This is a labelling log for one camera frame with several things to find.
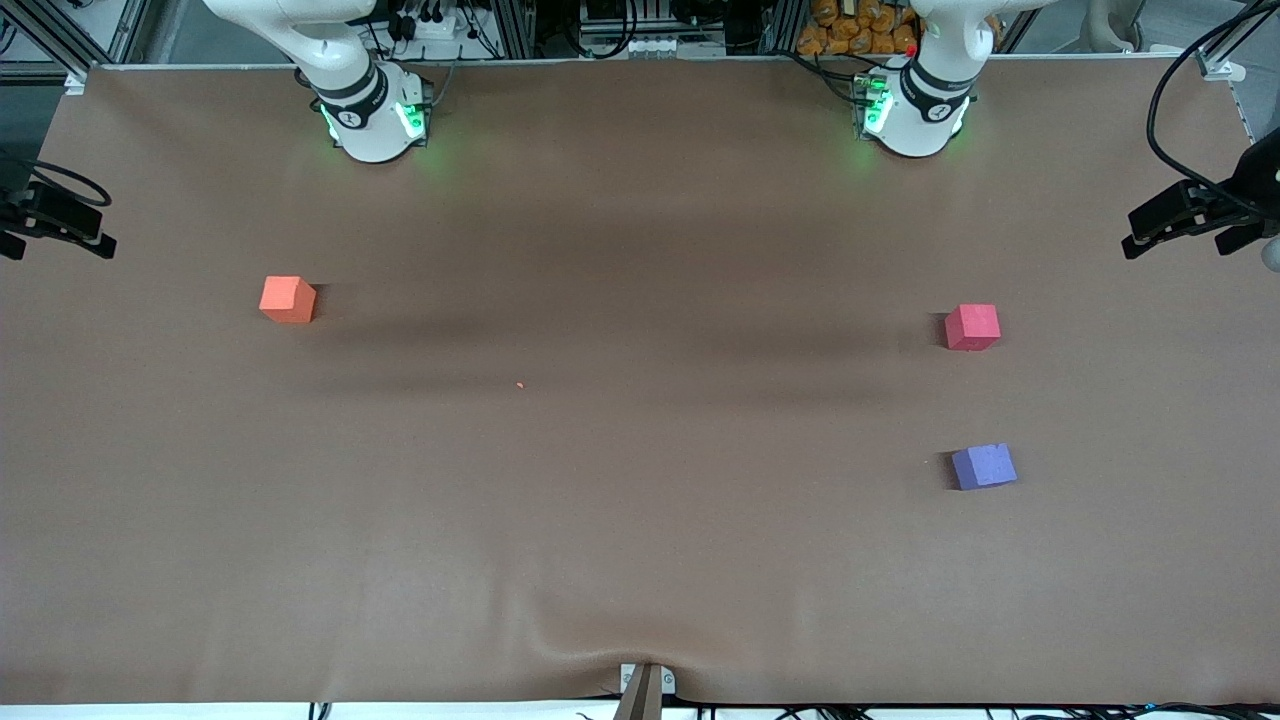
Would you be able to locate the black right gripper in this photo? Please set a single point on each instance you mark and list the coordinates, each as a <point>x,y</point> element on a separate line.
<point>12,213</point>

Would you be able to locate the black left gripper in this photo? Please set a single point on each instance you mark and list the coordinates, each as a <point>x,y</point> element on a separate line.
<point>1262,172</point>

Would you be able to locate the orange foam block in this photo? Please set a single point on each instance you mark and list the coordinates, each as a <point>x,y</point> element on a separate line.
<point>287,300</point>

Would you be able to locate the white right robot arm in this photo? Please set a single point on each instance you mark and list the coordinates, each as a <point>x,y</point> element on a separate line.
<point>365,110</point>

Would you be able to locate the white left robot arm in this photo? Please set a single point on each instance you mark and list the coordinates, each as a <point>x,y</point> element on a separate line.
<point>920,110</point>

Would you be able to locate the beige rounded object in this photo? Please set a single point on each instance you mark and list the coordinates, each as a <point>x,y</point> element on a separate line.
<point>1112,22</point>

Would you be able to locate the red foam block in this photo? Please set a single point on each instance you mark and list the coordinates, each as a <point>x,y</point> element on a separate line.
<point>972,327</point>

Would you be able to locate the purple-blue foam block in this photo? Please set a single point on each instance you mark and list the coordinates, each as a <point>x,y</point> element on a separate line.
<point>984,467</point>

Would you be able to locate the bag of orange items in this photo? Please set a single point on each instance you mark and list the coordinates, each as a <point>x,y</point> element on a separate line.
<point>860,30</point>

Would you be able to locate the white power strip with plugs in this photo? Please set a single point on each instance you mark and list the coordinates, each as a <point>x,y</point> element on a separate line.
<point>430,25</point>

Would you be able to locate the long white power strip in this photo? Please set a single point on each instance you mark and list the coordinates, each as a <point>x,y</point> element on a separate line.
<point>650,47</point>

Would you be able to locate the large table cover mat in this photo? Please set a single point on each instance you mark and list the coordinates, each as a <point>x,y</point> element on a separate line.
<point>640,470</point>

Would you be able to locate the metal table clamp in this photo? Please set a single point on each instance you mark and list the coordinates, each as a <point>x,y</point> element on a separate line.
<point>645,690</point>

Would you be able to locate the metal corner bracket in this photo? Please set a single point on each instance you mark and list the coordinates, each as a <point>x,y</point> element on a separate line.
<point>76,83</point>
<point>1225,70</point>

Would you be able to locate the aluminium frame strut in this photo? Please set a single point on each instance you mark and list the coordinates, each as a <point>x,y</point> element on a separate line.
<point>55,40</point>

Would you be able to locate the aluminium frame post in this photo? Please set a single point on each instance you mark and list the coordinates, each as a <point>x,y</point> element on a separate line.
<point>515,28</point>

